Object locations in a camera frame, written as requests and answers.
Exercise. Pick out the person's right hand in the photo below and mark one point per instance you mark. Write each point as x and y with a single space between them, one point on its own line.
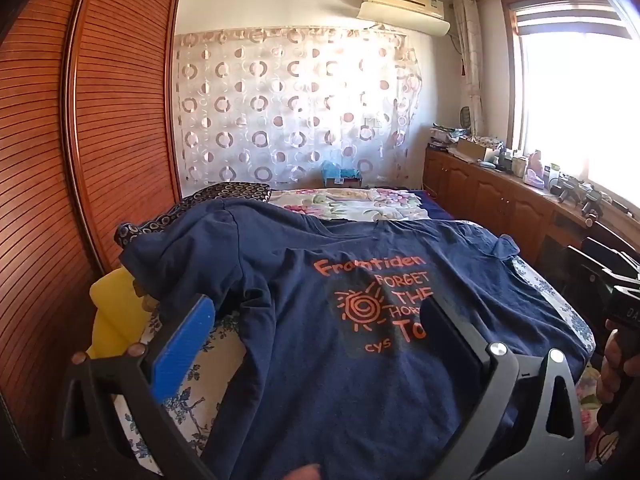
609 365

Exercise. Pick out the sheer circle-patterned wall curtain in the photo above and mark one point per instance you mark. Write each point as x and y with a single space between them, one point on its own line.
280 110

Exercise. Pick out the cardboard box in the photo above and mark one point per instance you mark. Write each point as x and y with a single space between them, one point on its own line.
475 150

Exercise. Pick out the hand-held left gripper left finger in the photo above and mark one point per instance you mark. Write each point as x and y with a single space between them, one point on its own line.
182 345

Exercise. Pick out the yellow garment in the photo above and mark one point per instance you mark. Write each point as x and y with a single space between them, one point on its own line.
112 310

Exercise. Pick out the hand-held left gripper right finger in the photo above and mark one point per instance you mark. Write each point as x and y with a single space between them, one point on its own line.
442 330

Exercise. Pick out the small oval mirror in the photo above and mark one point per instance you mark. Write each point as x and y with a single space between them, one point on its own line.
466 117

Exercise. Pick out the person's left hand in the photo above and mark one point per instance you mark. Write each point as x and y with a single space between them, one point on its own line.
306 473

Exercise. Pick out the pink floral quilt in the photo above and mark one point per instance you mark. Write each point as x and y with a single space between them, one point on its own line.
590 395

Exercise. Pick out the wooden framed window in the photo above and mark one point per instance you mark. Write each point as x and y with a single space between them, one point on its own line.
575 100

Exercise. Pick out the dark blue bed sheet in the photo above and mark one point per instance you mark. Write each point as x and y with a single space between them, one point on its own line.
434 206

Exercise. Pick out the light blue plastic bag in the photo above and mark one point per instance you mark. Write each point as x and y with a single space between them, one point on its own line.
339 172

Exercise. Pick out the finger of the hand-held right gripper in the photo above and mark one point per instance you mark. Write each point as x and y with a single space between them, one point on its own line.
607 250
590 262

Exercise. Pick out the white patterned window curtain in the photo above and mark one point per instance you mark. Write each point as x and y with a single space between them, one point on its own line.
472 60

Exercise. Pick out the pink floral blanket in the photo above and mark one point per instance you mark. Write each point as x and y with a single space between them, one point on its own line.
340 205

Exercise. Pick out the blue floral bedsheet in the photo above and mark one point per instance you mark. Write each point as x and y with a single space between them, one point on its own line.
210 375

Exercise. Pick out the navy blue printed t-shirt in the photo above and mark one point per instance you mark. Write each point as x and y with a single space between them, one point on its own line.
310 370

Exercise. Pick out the long wooden cabinet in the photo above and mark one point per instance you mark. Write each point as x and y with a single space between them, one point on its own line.
490 200

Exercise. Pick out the white air conditioner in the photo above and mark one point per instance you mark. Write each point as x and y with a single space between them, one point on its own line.
400 10

